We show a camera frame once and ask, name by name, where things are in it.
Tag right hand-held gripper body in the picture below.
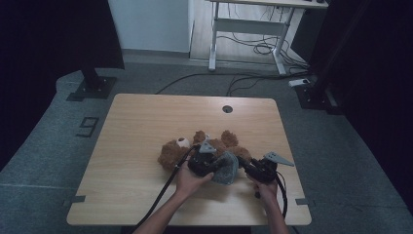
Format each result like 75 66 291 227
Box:
251 151 295 183

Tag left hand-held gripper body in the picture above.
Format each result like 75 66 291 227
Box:
188 139 217 177

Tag grey knitted cloth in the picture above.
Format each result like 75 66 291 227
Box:
211 150 240 186

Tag brown teddy bear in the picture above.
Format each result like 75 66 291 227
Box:
158 130 252 174

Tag person's right hand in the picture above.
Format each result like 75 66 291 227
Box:
247 175 280 204

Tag person's left hand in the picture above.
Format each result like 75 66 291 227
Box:
174 162 215 200

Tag grey tape strip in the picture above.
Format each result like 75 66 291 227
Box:
62 194 87 208
295 197 316 207

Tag white power strip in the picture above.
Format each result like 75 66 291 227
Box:
287 78 311 88

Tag black metal stand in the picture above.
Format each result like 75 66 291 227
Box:
66 62 118 102
295 0 373 115

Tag black floor tape mark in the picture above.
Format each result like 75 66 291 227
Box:
76 116 100 138

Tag dark curtain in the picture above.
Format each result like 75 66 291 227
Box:
0 0 126 171
308 0 413 209

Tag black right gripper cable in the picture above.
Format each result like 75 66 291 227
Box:
274 171 289 219

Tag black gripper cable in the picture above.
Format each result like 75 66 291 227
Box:
130 144 200 234
274 171 289 219

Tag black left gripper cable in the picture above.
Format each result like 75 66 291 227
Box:
130 144 200 234

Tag short black floor cable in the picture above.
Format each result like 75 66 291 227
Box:
226 76 265 98

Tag long black floor cable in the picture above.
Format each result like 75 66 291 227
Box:
155 70 310 96

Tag tangled black cable bundle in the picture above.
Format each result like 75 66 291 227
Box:
216 3 310 71

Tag white desk frame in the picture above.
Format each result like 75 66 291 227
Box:
207 0 329 76

